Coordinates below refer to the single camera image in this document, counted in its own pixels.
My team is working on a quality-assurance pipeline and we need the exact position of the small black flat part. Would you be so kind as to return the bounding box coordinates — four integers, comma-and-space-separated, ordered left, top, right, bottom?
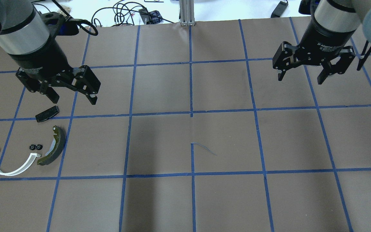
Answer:
35, 105, 60, 123

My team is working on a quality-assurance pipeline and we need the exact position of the black power adapter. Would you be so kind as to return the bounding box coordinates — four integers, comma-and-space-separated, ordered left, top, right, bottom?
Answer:
270, 0, 289, 18

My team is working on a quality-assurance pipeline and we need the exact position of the dark brake shoe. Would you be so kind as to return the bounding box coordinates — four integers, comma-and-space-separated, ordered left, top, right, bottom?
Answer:
37, 125, 66, 166

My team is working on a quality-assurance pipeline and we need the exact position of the white curved plastic part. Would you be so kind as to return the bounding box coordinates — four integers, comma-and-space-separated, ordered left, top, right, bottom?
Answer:
0, 153, 41, 177

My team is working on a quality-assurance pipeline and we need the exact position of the black cable bundle on table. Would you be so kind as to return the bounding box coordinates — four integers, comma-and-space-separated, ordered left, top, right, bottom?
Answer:
90, 1, 176, 28

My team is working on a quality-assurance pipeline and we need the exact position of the aluminium frame post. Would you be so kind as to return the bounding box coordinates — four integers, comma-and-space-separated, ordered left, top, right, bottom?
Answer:
179, 0, 195, 26

